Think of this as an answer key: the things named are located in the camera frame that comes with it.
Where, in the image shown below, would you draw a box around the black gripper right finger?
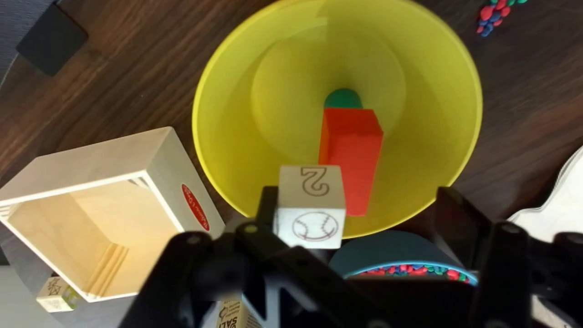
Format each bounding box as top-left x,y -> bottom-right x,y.
433,185 -> 583,328

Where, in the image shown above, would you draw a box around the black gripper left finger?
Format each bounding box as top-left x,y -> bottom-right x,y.
116,185 -> 343,328

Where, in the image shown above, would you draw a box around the wooden block with baseball drawing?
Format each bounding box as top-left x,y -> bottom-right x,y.
271,165 -> 347,252

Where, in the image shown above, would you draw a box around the red rectangular block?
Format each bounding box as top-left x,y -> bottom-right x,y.
316,108 -> 385,219

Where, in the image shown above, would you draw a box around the yellow plastic bowl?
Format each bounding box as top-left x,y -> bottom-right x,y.
190,0 -> 484,241

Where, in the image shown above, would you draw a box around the green block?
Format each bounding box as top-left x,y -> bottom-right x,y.
322,88 -> 364,112

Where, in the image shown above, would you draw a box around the small colourful beads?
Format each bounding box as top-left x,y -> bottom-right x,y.
473,0 -> 533,39
343,261 -> 480,287

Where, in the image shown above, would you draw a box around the white card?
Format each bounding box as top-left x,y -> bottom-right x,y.
506,145 -> 583,245

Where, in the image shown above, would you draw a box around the light wooden box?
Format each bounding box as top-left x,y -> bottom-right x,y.
0,127 -> 227,305

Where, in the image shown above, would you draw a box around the black table edge clip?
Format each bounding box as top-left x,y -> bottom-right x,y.
14,4 -> 90,79

